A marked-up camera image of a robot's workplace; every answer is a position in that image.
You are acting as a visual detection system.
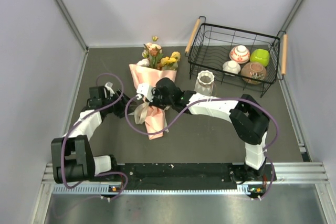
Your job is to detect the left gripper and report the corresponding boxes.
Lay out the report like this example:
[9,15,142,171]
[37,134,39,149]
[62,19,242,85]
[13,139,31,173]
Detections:
[102,89,139,118]

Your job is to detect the cream ribbon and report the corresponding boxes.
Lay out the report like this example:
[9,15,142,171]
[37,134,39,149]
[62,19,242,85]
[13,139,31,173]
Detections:
[134,102,149,124]

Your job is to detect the pink wrapping paper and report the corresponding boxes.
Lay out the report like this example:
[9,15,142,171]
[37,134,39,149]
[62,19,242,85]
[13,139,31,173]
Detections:
[129,64,177,140]

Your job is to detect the artificial flower bunch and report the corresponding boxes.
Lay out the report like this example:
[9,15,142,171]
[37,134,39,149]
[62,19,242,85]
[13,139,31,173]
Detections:
[136,36,181,71]

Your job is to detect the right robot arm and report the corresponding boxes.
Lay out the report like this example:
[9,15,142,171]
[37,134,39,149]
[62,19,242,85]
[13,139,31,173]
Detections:
[150,78,269,182]

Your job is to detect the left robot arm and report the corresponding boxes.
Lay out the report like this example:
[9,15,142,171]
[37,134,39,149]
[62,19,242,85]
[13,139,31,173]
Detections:
[51,82,130,184]

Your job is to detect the white ribbed vase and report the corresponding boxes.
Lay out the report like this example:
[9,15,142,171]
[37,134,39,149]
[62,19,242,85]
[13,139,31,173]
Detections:
[194,70,215,96]

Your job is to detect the small white bowl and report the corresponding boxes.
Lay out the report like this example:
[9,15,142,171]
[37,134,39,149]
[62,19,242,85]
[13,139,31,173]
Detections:
[223,60,241,76]

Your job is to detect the white red patterned bowl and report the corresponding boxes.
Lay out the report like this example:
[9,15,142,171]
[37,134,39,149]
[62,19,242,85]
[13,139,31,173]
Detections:
[229,45,250,64]

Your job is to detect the brown ceramic bowl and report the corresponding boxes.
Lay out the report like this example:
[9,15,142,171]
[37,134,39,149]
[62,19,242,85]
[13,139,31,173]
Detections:
[240,62,267,85]

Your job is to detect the green plastic bowl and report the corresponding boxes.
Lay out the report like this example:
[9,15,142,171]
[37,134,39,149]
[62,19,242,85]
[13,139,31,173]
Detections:
[250,49,270,67]

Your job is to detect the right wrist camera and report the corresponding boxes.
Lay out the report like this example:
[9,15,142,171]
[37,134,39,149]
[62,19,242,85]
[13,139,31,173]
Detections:
[135,83,153,102]

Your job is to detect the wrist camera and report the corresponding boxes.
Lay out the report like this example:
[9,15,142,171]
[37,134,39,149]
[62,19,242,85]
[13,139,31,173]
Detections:
[135,83,153,102]
[104,82,115,99]

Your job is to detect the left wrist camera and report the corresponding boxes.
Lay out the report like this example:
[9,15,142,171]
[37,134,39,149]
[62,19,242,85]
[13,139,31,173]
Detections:
[104,82,115,99]

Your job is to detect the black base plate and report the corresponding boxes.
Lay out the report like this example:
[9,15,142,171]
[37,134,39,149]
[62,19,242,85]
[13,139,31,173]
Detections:
[117,162,249,190]

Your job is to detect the black wire basket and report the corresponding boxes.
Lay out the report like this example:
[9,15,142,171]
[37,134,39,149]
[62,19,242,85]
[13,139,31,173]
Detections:
[185,16,288,97]

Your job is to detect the white cable duct rail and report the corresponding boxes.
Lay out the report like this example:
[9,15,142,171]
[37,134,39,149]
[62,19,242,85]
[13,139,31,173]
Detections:
[52,184,261,195]

